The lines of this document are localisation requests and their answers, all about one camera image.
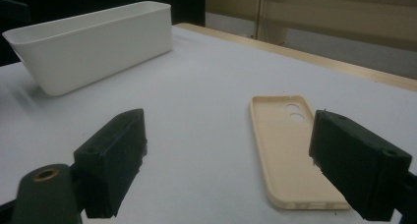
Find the beige phone case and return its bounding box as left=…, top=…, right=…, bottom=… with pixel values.
left=249, top=94, right=352, bottom=211

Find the white plastic storage box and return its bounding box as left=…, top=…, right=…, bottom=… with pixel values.
left=2, top=0, right=174, bottom=97

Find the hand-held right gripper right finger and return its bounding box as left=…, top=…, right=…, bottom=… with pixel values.
left=309, top=109, right=413, bottom=221

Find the light wooden table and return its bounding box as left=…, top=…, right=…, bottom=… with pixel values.
left=173, top=22, right=417, bottom=92

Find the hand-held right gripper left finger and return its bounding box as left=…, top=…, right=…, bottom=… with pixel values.
left=73, top=108, right=148, bottom=218

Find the white table cover sheet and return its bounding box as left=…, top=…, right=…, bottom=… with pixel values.
left=0, top=25, right=417, bottom=224

